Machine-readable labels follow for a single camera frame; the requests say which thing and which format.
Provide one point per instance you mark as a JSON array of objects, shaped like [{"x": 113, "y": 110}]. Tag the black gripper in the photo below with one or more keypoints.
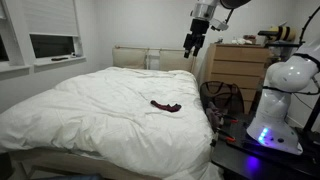
[{"x": 196, "y": 37}]

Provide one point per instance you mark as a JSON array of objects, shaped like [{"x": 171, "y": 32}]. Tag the dark red cloth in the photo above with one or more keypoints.
[{"x": 168, "y": 107}]

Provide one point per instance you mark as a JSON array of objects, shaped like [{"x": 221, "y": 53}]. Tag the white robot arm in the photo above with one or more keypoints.
[{"x": 268, "y": 126}]

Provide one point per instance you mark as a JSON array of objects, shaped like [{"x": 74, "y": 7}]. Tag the black mesh laundry bag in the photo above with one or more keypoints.
[{"x": 222, "y": 95}]

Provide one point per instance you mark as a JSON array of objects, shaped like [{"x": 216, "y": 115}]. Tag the grey clothes in bag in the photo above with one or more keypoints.
[{"x": 213, "y": 115}]

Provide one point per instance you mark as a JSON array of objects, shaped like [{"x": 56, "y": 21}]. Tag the beige right headboard cushion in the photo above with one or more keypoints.
[{"x": 174, "y": 60}]

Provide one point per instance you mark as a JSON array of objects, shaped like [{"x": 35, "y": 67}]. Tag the beige headboard cushion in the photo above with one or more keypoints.
[
  {"x": 174, "y": 60},
  {"x": 129, "y": 58}
]

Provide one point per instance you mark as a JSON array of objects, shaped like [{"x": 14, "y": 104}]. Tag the white items on dresser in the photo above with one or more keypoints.
[{"x": 241, "y": 41}]

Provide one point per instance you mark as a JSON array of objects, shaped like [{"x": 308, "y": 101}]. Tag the wooden chest of drawers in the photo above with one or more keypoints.
[{"x": 242, "y": 65}]

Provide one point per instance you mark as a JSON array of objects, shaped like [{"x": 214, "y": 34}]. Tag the beige left headboard cushion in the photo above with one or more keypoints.
[{"x": 129, "y": 58}]

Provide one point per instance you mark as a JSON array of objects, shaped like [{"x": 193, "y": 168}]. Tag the white duvet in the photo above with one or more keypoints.
[{"x": 108, "y": 115}]

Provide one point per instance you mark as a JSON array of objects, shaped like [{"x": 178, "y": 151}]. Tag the yellow black rolled item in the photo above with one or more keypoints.
[{"x": 284, "y": 33}]

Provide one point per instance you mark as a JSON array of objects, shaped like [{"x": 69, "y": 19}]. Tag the black robot table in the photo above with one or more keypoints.
[{"x": 245, "y": 159}]

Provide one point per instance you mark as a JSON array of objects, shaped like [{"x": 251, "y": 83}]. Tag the black remote on sill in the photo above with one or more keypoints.
[{"x": 59, "y": 59}]

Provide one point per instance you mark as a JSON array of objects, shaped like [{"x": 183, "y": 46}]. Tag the white window blind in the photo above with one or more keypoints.
[{"x": 51, "y": 17}]

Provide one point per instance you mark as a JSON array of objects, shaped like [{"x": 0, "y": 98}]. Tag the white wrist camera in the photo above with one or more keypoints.
[{"x": 218, "y": 25}]

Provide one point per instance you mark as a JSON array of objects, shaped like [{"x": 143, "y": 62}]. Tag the orange handled clamp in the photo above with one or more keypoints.
[
  {"x": 229, "y": 119},
  {"x": 226, "y": 135}
]

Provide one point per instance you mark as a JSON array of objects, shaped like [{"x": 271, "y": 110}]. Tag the wooden bed frame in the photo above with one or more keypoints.
[{"x": 64, "y": 160}]

